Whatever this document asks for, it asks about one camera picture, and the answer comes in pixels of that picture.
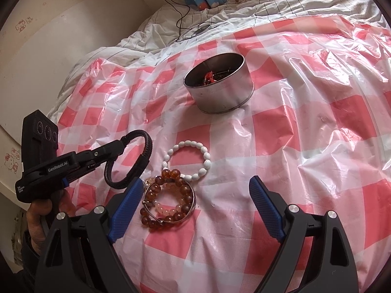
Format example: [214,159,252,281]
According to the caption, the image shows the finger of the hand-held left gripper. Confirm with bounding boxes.
[76,140,130,172]

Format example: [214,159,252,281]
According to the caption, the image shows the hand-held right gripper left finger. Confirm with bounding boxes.
[36,177,144,293]

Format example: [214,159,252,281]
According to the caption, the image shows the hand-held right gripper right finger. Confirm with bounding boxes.
[249,175,352,293]

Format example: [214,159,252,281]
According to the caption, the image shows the black braided leather bracelet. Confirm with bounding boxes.
[104,130,152,189]

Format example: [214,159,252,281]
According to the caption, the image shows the amber bead bracelet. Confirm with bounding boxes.
[140,168,196,229]

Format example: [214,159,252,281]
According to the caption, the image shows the pink bead bracelet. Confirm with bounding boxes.
[147,203,184,220]

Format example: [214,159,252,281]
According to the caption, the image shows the silver bangle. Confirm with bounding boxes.
[143,181,197,222]

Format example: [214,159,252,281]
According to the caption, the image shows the white bead bracelet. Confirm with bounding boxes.
[162,140,212,182]

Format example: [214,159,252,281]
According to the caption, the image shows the round metal tin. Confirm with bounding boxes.
[183,53,255,115]

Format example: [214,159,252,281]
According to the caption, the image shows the red string bracelet white beads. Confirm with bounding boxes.
[200,70,216,86]

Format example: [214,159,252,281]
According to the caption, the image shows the person's left forearm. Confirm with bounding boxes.
[12,229,43,293]

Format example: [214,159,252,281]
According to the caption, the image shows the person's left hand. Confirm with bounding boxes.
[26,193,77,256]

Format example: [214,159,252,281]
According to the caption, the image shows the red white checked plastic sheet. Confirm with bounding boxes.
[56,15,391,293]

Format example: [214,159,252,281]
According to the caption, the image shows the round silver device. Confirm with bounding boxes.
[192,24,213,36]

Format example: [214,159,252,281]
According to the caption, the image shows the white grid quilt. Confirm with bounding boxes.
[49,0,388,119]

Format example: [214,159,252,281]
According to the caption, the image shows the black charger cable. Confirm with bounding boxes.
[153,0,214,42]

